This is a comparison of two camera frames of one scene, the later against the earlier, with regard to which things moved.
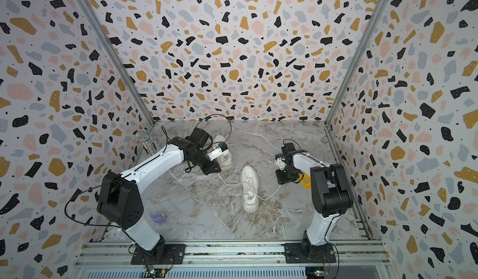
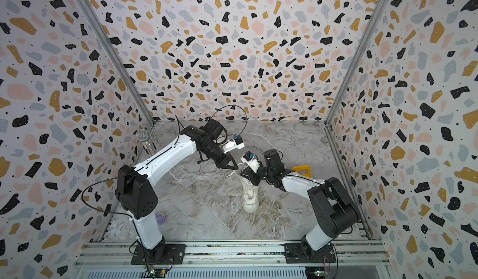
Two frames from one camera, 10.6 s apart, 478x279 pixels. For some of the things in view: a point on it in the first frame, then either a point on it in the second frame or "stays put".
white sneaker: [249, 183] stays put
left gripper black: [213, 168] to [224, 162]
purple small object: [159, 218] stays put
